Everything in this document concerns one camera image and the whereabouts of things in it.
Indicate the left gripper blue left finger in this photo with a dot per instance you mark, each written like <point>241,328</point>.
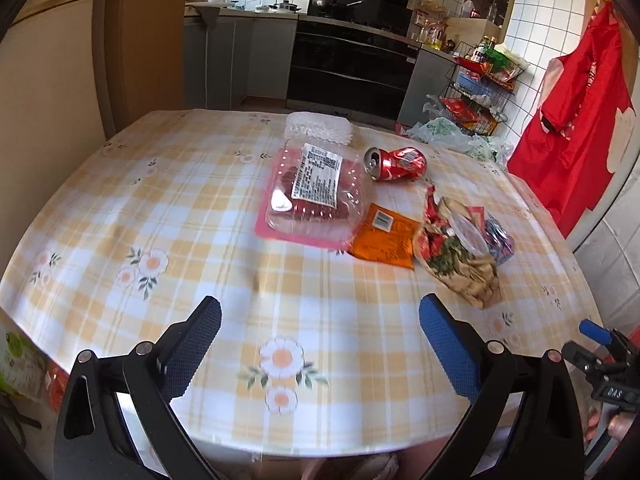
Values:
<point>185,344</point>

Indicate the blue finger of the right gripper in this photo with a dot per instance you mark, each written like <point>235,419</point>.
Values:
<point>595,332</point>

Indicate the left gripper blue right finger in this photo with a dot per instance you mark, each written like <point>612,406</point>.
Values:
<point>453,343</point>

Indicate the brown red wrapper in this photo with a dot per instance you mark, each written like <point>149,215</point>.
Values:
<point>440,252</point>

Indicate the round clear plastic lid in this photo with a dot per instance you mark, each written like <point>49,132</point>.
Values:
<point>470,237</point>

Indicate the orange seasoning packet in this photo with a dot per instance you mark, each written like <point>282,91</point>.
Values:
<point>386,237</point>

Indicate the crushed red cola can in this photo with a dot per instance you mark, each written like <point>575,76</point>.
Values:
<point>401,164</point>

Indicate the clear clamshell box pink tray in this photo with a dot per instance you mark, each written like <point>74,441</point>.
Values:
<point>318,193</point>

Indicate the white foam fruit net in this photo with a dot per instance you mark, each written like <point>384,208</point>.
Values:
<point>325,127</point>

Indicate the crushed blue soda can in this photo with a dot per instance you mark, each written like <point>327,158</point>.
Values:
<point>500,243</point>

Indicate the grey kitchen base cabinets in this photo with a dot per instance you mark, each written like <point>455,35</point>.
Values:
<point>236,60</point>

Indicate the person's right hand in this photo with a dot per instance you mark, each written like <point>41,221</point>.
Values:
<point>618,425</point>

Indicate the yellow plaid floral tablecloth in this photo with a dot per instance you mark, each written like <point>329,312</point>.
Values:
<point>318,353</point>

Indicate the colourful bags on floor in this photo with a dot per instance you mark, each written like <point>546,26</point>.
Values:
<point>28,373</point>

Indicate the red hanging apron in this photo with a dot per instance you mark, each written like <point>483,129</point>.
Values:
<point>579,134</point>

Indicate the plastic bags on floor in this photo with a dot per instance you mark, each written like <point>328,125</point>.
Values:
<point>437,128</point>

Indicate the cream refrigerator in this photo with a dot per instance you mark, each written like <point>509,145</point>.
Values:
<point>50,116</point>

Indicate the black built-in stove oven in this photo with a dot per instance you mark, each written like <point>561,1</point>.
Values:
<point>353,57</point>

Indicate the wire kitchen storage rack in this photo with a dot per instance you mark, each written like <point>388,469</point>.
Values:
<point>479,85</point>

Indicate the wooden door frame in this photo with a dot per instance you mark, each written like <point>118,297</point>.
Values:
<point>137,49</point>

